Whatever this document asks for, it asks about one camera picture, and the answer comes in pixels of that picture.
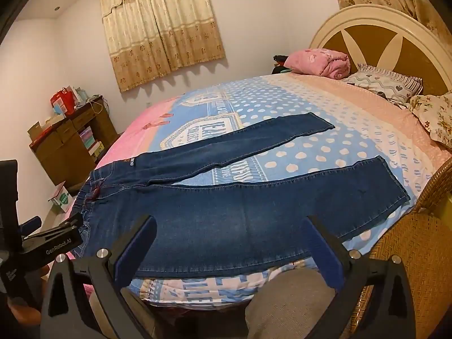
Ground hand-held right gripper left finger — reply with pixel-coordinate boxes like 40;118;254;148
40;214;158;339

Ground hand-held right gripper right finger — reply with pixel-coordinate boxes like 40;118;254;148
302;215;417;339

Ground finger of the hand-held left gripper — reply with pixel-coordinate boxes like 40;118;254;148
19;216;43;236
64;215;85;235

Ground blue denim jeans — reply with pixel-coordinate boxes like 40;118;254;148
69;112;411;279

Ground white and green box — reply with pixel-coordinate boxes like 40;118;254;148
47;181;75;213

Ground brown wooden cabinet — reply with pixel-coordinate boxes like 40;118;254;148
29;95;119;191

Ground row of books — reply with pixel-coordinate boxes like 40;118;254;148
79;127;105;158

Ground cardboard box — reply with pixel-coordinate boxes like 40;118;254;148
27;121;46;142

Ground wicker chair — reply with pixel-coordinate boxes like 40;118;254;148
348;157;452;339

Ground bed with patterned bedspread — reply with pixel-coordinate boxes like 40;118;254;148
69;71;447;308

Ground red gift bag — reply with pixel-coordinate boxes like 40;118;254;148
50;86;77;114

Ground floral pillow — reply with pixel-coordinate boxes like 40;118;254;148
410;92;452;149

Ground heart print pillow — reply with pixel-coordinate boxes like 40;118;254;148
342;64;423;105

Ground folded pink quilt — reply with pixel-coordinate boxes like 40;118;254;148
283;47;351;80

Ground dark clothes pile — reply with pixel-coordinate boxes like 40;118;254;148
271;55;294;75

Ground beige patterned window curtain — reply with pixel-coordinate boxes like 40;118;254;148
99;0;227;93

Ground cream and brown headboard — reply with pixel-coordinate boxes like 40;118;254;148
309;4;452;97

